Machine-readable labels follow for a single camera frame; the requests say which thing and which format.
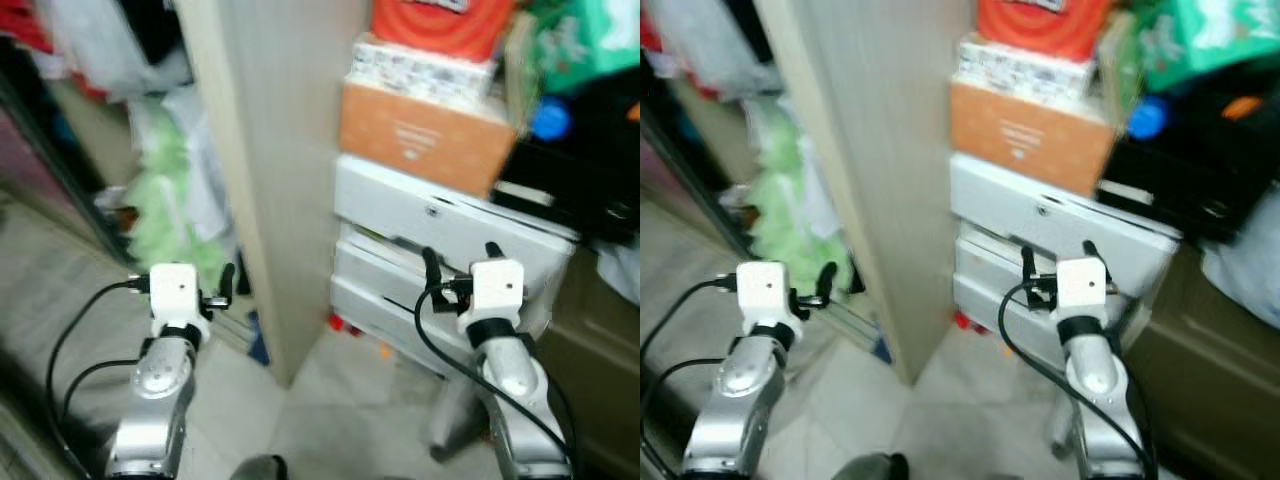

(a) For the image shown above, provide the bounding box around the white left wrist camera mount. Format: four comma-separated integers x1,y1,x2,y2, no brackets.
737,262,791,323
148,263,201,323

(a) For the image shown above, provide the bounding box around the light wood wardrobe panel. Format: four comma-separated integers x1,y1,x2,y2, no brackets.
752,0,976,386
175,0,376,389

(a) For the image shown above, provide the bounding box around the black case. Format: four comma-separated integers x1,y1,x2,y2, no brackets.
1095,60,1280,246
490,90,641,246

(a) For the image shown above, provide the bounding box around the orange cardboard box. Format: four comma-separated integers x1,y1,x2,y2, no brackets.
338,82,519,199
950,80,1119,198

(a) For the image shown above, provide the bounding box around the white patterned box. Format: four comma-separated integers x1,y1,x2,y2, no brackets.
348,38,499,101
957,35,1096,101

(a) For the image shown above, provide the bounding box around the red box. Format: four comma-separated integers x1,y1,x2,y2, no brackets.
977,0,1113,61
370,0,516,63

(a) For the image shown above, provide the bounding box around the blue bottle cap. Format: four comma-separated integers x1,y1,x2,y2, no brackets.
530,97,573,141
1127,95,1171,141

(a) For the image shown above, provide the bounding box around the grey robot left leg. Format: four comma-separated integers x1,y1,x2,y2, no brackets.
860,452,911,480
230,455,289,480

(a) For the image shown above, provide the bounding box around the light green cloth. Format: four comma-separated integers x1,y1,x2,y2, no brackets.
745,100,856,296
125,120,231,291

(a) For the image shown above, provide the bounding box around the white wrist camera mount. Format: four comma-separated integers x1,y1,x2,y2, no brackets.
148,263,201,323
737,262,791,323
1055,257,1109,333
458,258,527,336

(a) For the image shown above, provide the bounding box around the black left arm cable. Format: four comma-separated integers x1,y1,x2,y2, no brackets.
45,278,151,480
640,277,741,480

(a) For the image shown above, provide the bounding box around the white plastic drawer unit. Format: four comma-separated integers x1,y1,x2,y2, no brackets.
330,155,583,379
948,152,1186,369

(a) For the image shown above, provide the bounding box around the pale grey cloth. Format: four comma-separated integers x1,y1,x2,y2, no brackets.
1200,215,1280,331
595,240,641,303

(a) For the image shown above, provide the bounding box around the brown wooden cabinet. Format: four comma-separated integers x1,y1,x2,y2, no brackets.
1120,245,1280,480
530,245,641,480

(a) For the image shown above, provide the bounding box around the white plastic bag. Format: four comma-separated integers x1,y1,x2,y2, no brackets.
40,0,191,101
660,0,791,101

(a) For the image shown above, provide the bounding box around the green plastic package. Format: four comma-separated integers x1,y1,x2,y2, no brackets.
1130,0,1280,93
525,0,641,96

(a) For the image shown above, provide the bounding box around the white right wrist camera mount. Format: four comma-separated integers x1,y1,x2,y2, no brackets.
1055,257,1109,333
458,258,527,336

